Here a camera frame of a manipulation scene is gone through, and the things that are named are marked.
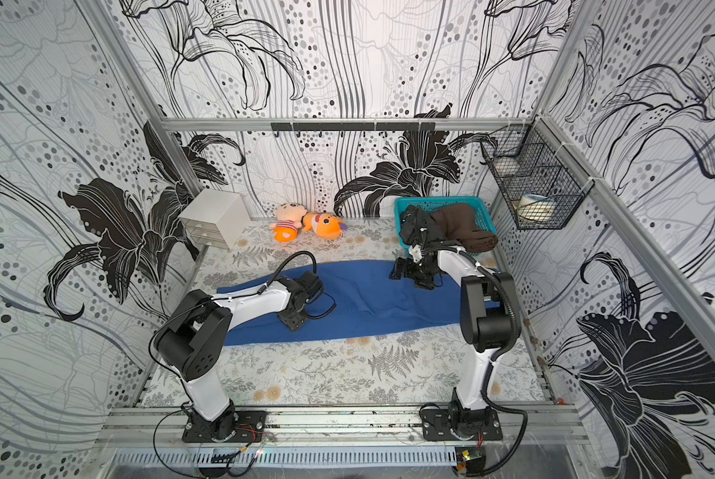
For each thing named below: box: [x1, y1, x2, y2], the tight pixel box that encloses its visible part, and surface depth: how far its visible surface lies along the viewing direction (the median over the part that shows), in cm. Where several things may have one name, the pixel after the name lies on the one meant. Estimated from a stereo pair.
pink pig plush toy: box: [269, 202, 308, 243], surface depth 113 cm
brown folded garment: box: [431, 202, 499, 253], surface depth 107 cm
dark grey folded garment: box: [399, 204, 447, 249], surface depth 99 cm
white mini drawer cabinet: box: [177, 188, 252, 251], surface depth 109 cm
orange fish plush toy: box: [300, 211, 348, 241], surface depth 109 cm
